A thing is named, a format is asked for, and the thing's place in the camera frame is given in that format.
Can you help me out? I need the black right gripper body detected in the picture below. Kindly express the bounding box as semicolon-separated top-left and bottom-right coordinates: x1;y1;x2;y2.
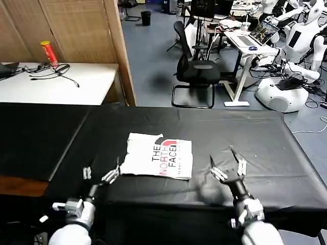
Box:
221;177;252;204

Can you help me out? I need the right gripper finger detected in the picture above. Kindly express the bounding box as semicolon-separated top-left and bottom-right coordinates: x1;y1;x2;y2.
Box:
230;146;247;178
209;154;229;183

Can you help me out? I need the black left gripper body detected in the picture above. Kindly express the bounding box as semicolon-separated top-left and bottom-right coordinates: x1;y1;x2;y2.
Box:
85;183;101;204

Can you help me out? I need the white printed t-shirt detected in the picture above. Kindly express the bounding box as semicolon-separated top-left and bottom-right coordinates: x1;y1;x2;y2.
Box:
119;132;194;181

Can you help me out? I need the black tablecloth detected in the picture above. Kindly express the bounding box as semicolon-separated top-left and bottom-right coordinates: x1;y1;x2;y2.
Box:
0;102;327;245

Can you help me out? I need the white side table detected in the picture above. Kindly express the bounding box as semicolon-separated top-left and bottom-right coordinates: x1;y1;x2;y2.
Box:
0;62;120;106

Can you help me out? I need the white standing desk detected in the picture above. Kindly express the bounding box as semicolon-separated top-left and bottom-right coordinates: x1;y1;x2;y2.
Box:
219;30;281;108

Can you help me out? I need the black office chair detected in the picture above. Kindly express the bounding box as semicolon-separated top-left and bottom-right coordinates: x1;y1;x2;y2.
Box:
170;20;222;109

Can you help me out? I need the red snack can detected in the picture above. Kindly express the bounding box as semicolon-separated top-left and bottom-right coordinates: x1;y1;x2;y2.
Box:
40;40;60;68

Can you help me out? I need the black bag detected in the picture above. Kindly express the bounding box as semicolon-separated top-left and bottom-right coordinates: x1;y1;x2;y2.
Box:
0;62;20;80

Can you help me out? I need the open silver laptop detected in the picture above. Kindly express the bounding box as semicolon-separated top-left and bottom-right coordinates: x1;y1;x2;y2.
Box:
233;19;281;47

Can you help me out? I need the clear cup with straw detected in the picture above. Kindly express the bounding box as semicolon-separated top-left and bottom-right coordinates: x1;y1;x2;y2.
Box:
240;14;251;35

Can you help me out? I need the wooden folding screen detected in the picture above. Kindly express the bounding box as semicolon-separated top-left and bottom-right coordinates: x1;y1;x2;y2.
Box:
0;0;137;107

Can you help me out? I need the folded cloth pile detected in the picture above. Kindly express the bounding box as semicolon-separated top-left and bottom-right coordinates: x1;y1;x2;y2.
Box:
218;19;243;30

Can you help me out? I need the black trash bin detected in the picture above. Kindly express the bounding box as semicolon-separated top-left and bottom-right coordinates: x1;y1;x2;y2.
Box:
141;11;152;27

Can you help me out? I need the black monitor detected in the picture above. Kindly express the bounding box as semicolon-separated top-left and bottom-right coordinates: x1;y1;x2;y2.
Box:
190;0;235;20

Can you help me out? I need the white floor cable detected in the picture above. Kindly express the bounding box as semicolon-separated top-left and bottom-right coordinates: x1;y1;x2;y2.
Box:
291;116;327;135

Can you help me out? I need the black cable bundle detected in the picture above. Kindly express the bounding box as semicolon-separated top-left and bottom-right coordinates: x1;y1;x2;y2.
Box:
22;63;80;89

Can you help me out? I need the black cantilever chair frame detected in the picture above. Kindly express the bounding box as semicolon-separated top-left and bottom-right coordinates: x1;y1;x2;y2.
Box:
122;0;142;22

